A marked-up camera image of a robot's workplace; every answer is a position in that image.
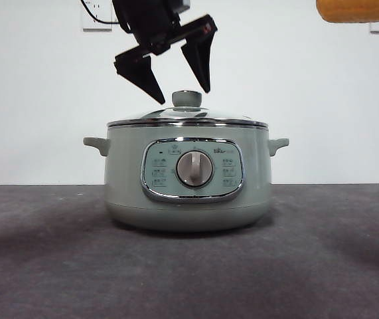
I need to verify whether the glass lid with green knob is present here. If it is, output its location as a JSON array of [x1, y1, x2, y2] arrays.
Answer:
[[106, 90, 269, 129]]

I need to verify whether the yellow corn cob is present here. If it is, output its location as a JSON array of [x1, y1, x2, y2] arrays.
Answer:
[[315, 0, 379, 24]]

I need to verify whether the sage green electric cooking pot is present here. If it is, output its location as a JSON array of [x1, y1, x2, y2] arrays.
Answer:
[[82, 123, 290, 233]]

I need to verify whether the black cable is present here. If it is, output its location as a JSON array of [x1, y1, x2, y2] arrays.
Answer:
[[80, 0, 121, 25]]

